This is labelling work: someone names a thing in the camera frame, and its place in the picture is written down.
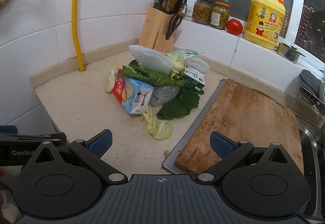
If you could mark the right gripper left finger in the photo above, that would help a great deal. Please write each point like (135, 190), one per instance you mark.
(90, 153)

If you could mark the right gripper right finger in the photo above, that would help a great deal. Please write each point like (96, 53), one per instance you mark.
(231, 154)

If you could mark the red blue tea carton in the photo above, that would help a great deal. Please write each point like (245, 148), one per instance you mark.
(134, 95)

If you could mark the pale cabbage leaf front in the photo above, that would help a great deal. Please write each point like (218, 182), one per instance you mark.
(159, 131)

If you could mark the pale cabbage leaf pile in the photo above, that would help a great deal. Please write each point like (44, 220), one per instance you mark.
(178, 66)

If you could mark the green bamboo shoot packet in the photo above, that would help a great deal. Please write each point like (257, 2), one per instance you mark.
(186, 53)

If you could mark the dark green leaf bunch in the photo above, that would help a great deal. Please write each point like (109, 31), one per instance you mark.
(152, 77)

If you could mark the black kitchen scissors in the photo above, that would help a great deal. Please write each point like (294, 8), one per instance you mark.
(174, 23)

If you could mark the wooden cutting board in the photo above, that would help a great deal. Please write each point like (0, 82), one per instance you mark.
(241, 113)

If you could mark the green white milk carton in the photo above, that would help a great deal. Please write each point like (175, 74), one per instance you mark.
(193, 79)

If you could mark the clear plastic bag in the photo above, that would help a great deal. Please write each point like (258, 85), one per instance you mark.
(163, 94)

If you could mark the white foam fruit net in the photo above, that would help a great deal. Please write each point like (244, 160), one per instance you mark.
(151, 59)

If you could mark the small steel bowl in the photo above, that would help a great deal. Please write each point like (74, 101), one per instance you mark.
(288, 52)

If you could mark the red tomato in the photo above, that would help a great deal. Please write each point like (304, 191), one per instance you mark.
(234, 27)

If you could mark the wooden knife block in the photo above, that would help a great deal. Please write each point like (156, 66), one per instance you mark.
(154, 31)

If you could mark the yellow detergent bottle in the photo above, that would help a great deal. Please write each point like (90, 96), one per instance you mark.
(264, 22)

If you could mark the pickle jar left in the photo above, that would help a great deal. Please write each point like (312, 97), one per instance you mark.
(202, 11)

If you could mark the pickle jar orange lid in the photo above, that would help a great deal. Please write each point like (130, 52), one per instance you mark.
(220, 14)

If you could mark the yellow gas pipe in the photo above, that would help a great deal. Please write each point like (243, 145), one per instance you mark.
(75, 38)

